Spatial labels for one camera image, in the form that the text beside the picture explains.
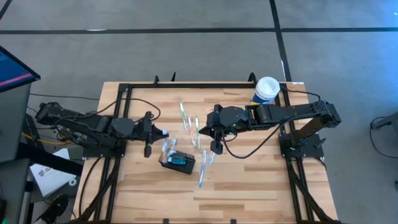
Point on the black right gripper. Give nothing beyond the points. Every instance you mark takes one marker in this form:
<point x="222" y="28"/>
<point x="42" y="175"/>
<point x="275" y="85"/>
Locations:
<point x="230" y="119"/>

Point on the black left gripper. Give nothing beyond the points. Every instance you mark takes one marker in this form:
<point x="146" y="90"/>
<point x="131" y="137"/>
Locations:
<point x="144" y="132"/>

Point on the white tape roll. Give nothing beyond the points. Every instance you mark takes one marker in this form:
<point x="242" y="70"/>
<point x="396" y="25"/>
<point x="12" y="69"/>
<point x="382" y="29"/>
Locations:
<point x="73" y="179"/>

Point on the white sticker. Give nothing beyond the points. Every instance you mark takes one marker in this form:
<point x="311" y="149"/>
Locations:
<point x="297" y="83"/>

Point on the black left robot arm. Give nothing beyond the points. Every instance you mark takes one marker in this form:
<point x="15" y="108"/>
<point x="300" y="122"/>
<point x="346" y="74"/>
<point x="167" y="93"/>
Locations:
<point x="77" y="123"/>

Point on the purple bristle toothbrush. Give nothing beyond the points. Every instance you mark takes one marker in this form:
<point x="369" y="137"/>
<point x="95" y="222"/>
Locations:
<point x="173" y="144"/>

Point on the blue mouthwash bottle white cap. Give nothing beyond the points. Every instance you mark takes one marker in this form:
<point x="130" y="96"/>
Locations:
<point x="178" y="160"/>

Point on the grey cabinet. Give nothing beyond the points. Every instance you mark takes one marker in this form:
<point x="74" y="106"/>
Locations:
<point x="12" y="124"/>

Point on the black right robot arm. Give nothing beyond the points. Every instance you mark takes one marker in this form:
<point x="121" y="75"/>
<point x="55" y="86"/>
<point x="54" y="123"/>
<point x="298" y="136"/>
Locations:
<point x="295" y="110"/>

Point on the blue screen monitor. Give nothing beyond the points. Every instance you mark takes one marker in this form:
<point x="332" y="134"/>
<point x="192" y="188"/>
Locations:
<point x="12" y="70"/>

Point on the white printed paper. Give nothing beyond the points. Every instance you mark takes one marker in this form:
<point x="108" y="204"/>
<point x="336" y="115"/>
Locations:
<point x="49" y="177"/>

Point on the yellow blue wipes canister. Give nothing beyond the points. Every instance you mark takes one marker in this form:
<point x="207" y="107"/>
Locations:
<point x="266" y="88"/>

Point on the person's shoe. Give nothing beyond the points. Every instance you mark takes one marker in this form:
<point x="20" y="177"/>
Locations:
<point x="56" y="208"/>

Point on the black stand bar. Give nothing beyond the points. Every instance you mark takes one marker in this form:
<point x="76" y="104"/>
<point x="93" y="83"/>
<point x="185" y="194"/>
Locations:
<point x="46" y="158"/>

